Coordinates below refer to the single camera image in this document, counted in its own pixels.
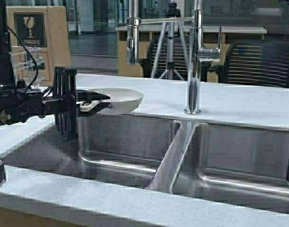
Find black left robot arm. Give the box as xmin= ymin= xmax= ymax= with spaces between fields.
xmin=0 ymin=0 xmax=111 ymax=141

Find black mesh chair left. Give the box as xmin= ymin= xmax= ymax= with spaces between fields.
xmin=139 ymin=35 xmax=209 ymax=82

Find stainless steel double sink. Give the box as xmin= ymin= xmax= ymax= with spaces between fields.
xmin=4 ymin=114 xmax=289 ymax=214

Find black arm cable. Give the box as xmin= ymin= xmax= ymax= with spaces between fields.
xmin=7 ymin=26 xmax=53 ymax=95

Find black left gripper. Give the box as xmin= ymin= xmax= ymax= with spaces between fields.
xmin=0 ymin=67 xmax=111 ymax=141

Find grey camera tripod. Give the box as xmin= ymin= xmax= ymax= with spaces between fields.
xmin=150 ymin=2 xmax=191 ymax=81

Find chrome kitchen faucet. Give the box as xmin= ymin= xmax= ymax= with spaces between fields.
xmin=125 ymin=0 xmax=223 ymax=116

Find white frying pan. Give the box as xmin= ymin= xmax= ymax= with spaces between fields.
xmin=89 ymin=87 xmax=144 ymax=115

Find black mesh chair right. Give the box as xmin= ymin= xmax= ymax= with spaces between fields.
xmin=208 ymin=40 xmax=289 ymax=88

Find wire dish rack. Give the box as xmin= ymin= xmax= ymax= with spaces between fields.
xmin=10 ymin=45 xmax=45 ymax=89

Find wooden background desk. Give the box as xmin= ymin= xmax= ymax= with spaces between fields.
xmin=116 ymin=24 xmax=267 ymax=78

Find black mesh chair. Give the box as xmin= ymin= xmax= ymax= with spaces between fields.
xmin=208 ymin=40 xmax=289 ymax=88
xmin=139 ymin=35 xmax=209 ymax=82

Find cardboard box fragile label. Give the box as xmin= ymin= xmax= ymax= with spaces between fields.
xmin=7 ymin=6 xmax=71 ymax=86

